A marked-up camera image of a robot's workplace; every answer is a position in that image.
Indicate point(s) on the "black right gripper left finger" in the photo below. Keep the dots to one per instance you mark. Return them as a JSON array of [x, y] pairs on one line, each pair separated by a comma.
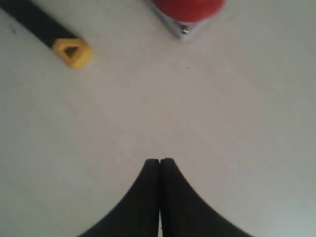
[[137, 213]]

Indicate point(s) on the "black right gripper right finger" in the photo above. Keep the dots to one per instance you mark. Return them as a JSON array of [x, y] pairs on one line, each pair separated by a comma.
[[184, 213]]

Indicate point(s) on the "yellow black claw hammer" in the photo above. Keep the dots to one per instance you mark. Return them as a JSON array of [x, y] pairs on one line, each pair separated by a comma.
[[73, 50]]

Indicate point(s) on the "red dome button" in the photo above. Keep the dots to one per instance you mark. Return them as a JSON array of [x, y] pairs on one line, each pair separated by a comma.
[[185, 18]]

